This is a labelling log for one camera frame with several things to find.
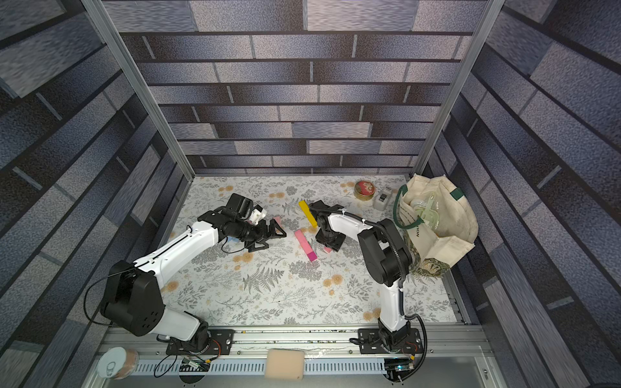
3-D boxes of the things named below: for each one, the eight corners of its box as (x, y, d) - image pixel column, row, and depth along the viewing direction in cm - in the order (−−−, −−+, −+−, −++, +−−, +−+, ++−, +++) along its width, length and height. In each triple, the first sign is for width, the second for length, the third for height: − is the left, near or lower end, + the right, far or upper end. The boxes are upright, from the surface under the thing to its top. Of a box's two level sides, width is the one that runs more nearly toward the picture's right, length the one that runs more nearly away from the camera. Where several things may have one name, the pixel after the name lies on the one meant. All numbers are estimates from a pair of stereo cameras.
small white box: (369, 206, 111) (371, 200, 108) (379, 190, 117) (381, 184, 114) (382, 212, 109) (384, 206, 105) (392, 196, 115) (394, 190, 112)
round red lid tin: (355, 200, 113) (356, 195, 110) (352, 186, 119) (354, 180, 116) (374, 200, 113) (376, 195, 110) (371, 186, 119) (373, 180, 116)
